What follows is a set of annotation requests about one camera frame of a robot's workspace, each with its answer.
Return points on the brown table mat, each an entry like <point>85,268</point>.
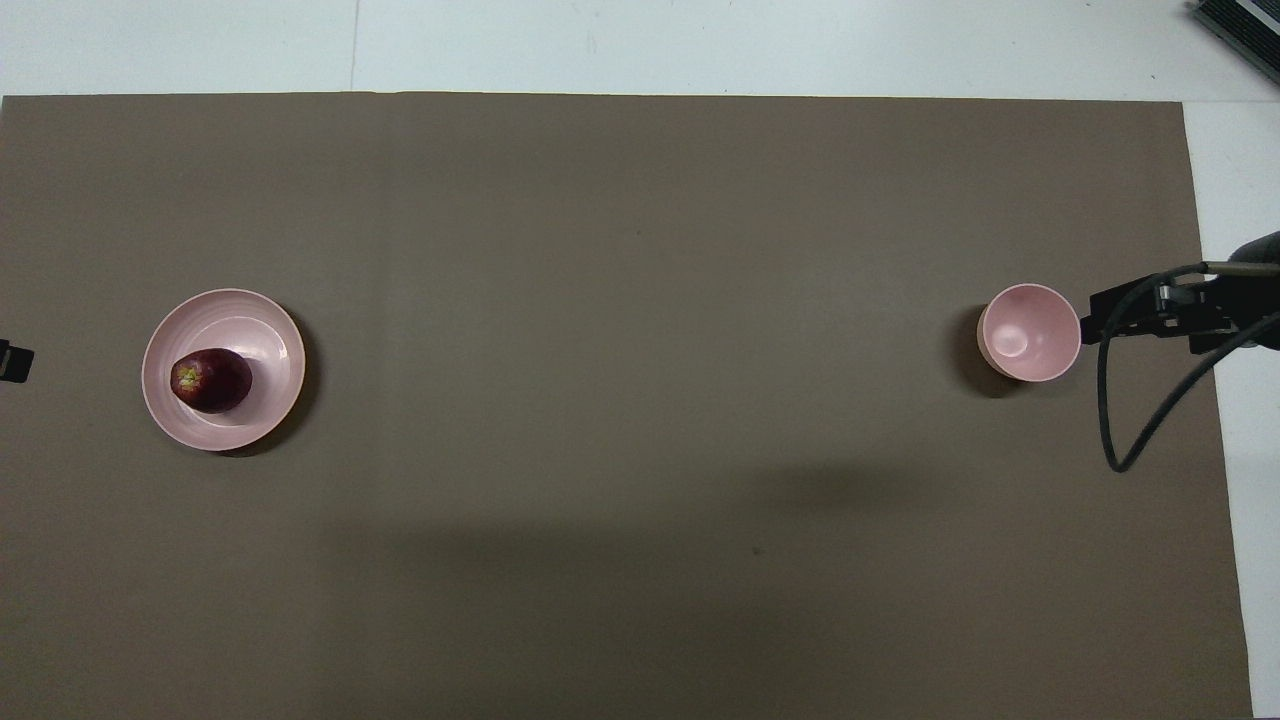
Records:
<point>640,300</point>

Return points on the pink plate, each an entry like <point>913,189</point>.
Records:
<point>262,340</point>

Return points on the dark ribbed device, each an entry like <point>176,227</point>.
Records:
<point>1245,22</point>

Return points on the dark red apple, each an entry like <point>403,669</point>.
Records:
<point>212,382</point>

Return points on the pink bowl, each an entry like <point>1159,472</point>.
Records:
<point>1030,335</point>

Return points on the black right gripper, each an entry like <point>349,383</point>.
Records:
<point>1200,305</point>

